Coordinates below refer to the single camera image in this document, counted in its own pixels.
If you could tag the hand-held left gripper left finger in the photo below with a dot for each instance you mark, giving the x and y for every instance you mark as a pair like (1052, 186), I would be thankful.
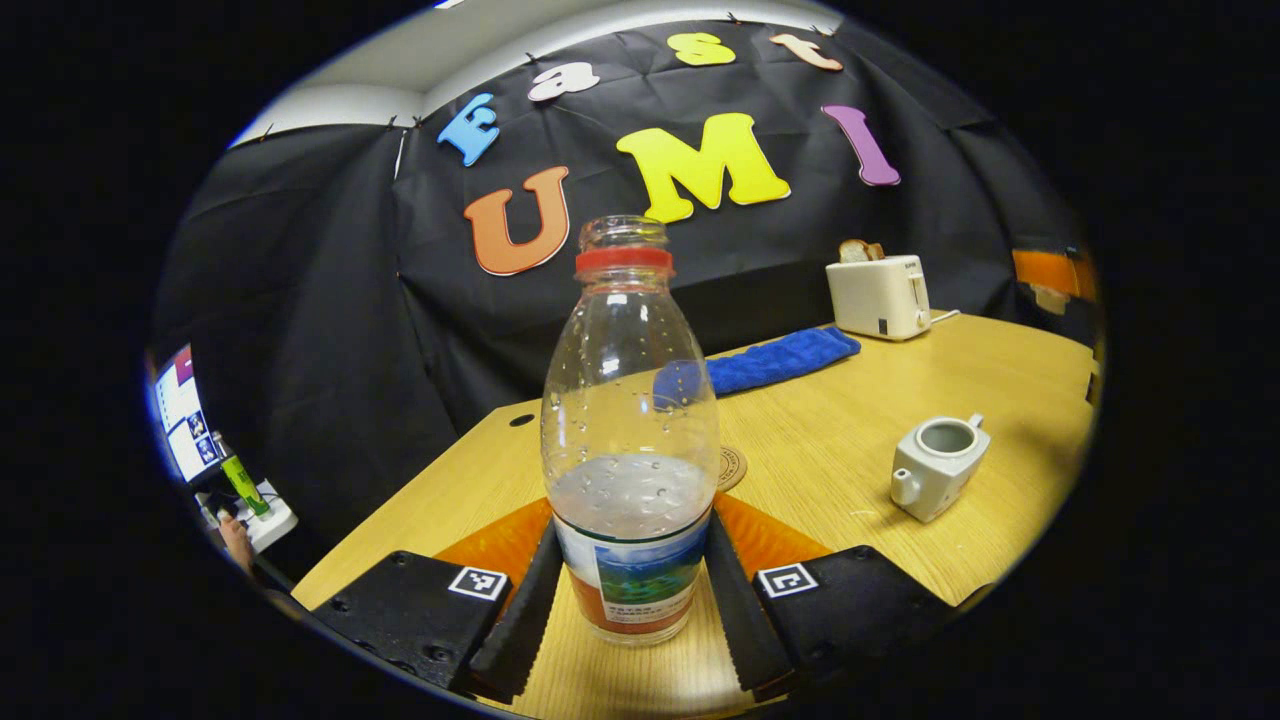
(520, 620)

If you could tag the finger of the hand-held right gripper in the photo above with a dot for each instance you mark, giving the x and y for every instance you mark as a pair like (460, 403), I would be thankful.
(1045, 270)

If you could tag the blue folded towel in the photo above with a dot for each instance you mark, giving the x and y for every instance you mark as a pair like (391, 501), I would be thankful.
(790, 360)

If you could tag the black backdrop cloth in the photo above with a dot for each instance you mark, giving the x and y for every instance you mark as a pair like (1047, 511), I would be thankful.
(330, 350)

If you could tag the clear plastic water bottle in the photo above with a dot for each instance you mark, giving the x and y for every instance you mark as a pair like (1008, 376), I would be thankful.
(630, 420)

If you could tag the white toaster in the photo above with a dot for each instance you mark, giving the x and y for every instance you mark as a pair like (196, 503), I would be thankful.
(875, 295)

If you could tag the green bottle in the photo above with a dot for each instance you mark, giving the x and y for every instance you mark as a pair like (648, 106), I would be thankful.
(242, 482)

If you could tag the bread slice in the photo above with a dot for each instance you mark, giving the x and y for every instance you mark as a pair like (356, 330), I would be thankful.
(858, 250)

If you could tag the grey teacup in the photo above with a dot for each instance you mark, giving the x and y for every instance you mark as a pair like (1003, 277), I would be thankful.
(930, 475)

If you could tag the computer monitor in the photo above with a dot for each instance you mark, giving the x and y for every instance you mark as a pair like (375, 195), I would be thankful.
(182, 410)

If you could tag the round wooden coaster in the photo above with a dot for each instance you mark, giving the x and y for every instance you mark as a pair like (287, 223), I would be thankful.
(733, 468)

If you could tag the white side table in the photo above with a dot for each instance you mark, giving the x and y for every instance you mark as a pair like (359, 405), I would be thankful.
(275, 522)

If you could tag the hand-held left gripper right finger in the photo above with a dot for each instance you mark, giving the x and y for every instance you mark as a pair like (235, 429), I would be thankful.
(745, 620)

